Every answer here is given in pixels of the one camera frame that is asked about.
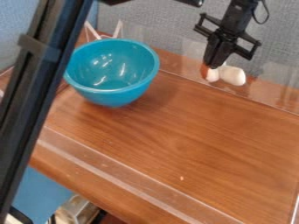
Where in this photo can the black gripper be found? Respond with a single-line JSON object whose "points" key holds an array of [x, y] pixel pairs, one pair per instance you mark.
{"points": [[223, 33]]}

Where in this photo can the brown and white toy mushroom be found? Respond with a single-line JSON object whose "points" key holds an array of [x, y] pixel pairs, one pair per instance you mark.
{"points": [[230, 74]]}

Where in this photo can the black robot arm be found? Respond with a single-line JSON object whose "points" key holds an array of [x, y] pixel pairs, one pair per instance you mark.
{"points": [[238, 6]]}

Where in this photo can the blue ceramic bowl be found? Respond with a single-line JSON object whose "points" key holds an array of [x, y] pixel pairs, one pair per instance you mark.
{"points": [[112, 70]]}

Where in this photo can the dark object top edge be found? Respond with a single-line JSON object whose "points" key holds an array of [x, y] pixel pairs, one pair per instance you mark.
{"points": [[196, 3]]}

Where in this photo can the clear acrylic table barrier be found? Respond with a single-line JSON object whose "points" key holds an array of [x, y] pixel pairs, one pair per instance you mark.
{"points": [[198, 153]]}

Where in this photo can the metal table leg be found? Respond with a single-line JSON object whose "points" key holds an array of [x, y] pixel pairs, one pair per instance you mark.
{"points": [[75, 211]]}

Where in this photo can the black object bottom left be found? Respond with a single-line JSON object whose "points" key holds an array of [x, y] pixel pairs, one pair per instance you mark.
{"points": [[16, 217]]}

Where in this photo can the dark blue foreground post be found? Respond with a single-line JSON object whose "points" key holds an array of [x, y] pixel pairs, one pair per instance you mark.
{"points": [[47, 46]]}

